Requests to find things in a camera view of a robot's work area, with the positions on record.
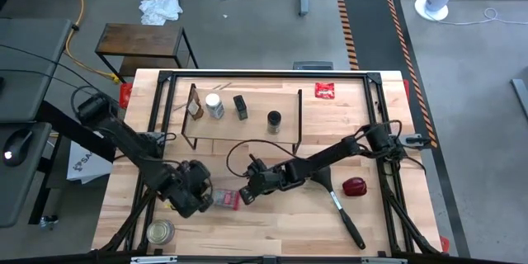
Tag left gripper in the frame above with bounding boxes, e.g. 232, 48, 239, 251
164, 159, 215, 219

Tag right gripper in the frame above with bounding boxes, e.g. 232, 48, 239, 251
238, 153, 290, 206

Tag red-lid spice jar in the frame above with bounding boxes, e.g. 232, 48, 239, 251
210, 188, 242, 212

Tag wooden shelf black metal legs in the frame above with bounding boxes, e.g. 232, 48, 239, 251
181, 83, 304, 154

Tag black-lid glass spice jar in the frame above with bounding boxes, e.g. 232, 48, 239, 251
266, 110, 283, 135

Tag dark rectangular spice tin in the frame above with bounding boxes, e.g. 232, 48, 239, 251
232, 94, 249, 121

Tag white-lid spice jar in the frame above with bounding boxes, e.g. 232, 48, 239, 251
205, 92, 226, 120

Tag black ladle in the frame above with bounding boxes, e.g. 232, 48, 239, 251
309, 165, 367, 251

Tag dark red bell pepper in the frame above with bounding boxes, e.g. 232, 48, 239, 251
342, 177, 368, 197

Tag red sauce packet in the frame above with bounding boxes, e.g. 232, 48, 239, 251
314, 82, 336, 101

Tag white printed paper bag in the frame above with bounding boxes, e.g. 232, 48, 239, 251
65, 139, 115, 185

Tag grey control box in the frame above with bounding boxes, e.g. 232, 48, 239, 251
292, 61, 334, 71

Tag black desk base bar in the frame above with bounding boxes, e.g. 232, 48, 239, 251
27, 101, 117, 226

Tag silver caster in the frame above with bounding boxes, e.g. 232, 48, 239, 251
39, 214, 59, 231

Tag brown wooden side table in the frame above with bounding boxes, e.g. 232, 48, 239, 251
94, 23, 199, 83

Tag narrow grey desk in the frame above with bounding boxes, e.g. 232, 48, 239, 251
0, 122, 53, 229

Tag black computer mouse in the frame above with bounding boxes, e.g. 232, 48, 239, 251
2, 129, 34, 168

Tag black mat orange striped edges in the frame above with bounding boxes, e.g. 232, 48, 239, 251
337, 0, 436, 138

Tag crumpled white cloth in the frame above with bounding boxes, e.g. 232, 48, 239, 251
138, 0, 184, 26

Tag large grey desk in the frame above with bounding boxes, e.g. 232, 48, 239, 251
0, 18, 72, 124

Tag grey metal bar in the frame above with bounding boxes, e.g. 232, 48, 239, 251
510, 78, 528, 123

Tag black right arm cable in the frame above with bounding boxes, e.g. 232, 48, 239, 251
225, 139, 300, 179

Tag silver bracket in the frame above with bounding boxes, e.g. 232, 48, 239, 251
130, 255, 178, 264
361, 257, 408, 264

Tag black aluminium rig frame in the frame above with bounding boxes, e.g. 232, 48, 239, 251
101, 69, 445, 257

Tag yellow cable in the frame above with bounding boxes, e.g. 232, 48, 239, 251
64, 0, 123, 84

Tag thin white fan cable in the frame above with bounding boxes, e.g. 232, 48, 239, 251
424, 7, 528, 26

